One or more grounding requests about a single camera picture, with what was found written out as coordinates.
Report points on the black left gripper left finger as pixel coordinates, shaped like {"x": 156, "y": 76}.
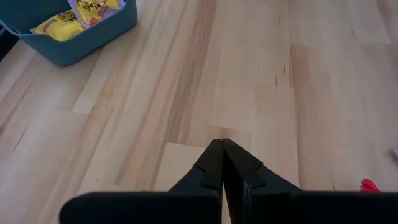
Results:
{"x": 186, "y": 208}

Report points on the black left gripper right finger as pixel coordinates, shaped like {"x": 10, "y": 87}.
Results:
{"x": 311, "y": 208}

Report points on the red candy packet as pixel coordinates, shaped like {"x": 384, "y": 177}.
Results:
{"x": 368, "y": 186}

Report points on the blue plastic bin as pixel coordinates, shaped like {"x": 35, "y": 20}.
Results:
{"x": 93, "y": 43}

